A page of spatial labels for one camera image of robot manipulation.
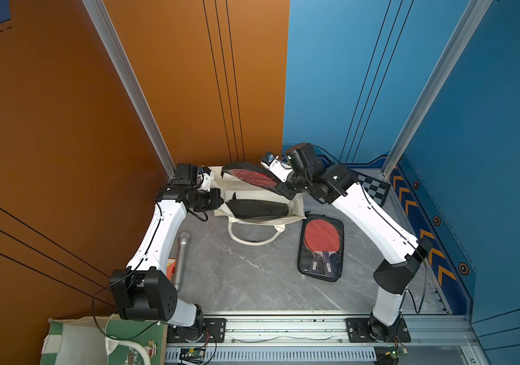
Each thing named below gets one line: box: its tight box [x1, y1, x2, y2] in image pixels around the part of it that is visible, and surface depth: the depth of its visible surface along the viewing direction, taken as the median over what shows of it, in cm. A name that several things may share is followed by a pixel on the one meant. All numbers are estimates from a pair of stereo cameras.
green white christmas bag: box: [41, 313, 169, 365], surface depth 56 cm
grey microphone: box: [173, 231, 191, 292], surface depth 90 cm
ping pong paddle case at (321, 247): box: [297, 210, 345, 283], surface depth 91 cm
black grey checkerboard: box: [357, 174, 391, 208], surface depth 111 cm
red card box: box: [165, 257, 178, 281], surface depth 88 cm
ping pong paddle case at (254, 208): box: [225, 199, 290, 219], surface depth 101 cm
